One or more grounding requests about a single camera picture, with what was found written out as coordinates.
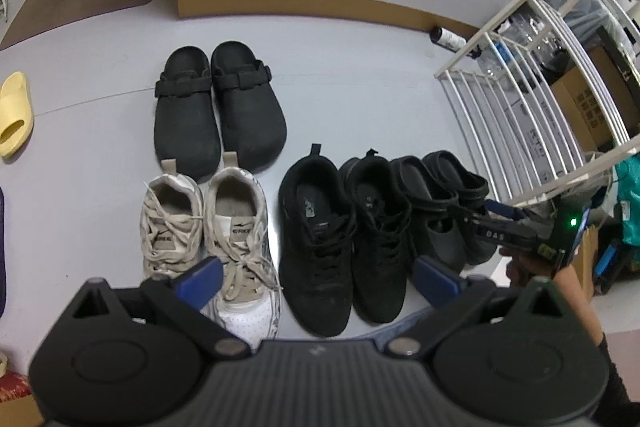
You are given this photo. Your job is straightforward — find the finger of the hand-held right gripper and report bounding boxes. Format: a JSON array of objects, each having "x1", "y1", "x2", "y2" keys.
[
  {"x1": 450, "y1": 205, "x2": 483, "y2": 228},
  {"x1": 484, "y1": 200, "x2": 538, "y2": 227}
]

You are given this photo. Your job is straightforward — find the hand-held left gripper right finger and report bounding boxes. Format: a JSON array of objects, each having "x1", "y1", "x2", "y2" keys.
[{"x1": 385, "y1": 256, "x2": 562, "y2": 359}]

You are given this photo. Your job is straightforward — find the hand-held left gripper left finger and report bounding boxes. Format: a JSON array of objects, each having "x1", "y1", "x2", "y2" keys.
[{"x1": 72, "y1": 257, "x2": 252, "y2": 360}]

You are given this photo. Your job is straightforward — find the black strap clog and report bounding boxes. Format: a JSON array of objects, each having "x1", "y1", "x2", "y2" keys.
[
  {"x1": 422, "y1": 150, "x2": 498, "y2": 265},
  {"x1": 389, "y1": 155, "x2": 468, "y2": 274}
]

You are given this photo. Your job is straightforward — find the white printed lace-up sneaker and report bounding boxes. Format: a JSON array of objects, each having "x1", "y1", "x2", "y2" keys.
[
  {"x1": 202, "y1": 152, "x2": 281, "y2": 340},
  {"x1": 142, "y1": 159, "x2": 206, "y2": 280}
]

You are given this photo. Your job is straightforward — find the black lace-up sneaker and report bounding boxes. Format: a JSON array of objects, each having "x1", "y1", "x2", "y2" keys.
[
  {"x1": 277, "y1": 144, "x2": 357, "y2": 337},
  {"x1": 340, "y1": 149, "x2": 413, "y2": 324}
]

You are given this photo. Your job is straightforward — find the dark grey clog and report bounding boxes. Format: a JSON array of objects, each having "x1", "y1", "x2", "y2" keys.
[
  {"x1": 210, "y1": 41, "x2": 288, "y2": 170},
  {"x1": 154, "y1": 47, "x2": 222, "y2": 182}
]

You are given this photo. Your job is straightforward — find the white shoe rack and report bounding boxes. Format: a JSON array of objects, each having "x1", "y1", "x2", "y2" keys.
[{"x1": 434, "y1": 0, "x2": 640, "y2": 208}]

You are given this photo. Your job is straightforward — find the person's right forearm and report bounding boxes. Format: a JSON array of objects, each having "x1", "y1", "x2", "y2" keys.
[{"x1": 550, "y1": 264, "x2": 636, "y2": 408}]

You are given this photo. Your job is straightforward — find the person's right hand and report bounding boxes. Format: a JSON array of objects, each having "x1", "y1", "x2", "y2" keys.
[{"x1": 502, "y1": 248, "x2": 567, "y2": 291}]

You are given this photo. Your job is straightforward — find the white printed carton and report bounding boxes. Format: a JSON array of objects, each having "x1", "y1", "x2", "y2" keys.
[{"x1": 495, "y1": 92, "x2": 568, "y2": 188}]

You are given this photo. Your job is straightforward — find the teal plastic bag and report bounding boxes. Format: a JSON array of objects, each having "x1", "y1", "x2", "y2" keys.
[{"x1": 612, "y1": 159, "x2": 640, "y2": 208}]

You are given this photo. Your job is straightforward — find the brown cardboard box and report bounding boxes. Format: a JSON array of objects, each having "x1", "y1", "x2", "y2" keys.
[{"x1": 550, "y1": 47, "x2": 640, "y2": 152}]

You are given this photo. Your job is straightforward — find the pack of water bottles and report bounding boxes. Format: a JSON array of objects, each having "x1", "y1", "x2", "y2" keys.
[{"x1": 475, "y1": 14, "x2": 556, "y2": 80}]

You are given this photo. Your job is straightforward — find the brown bottle white label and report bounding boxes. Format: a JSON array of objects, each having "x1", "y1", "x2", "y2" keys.
[{"x1": 430, "y1": 26, "x2": 468, "y2": 54}]

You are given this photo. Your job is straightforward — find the black slide sandal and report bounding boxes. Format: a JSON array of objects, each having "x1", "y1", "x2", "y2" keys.
[{"x1": 0, "y1": 187, "x2": 7, "y2": 323}]

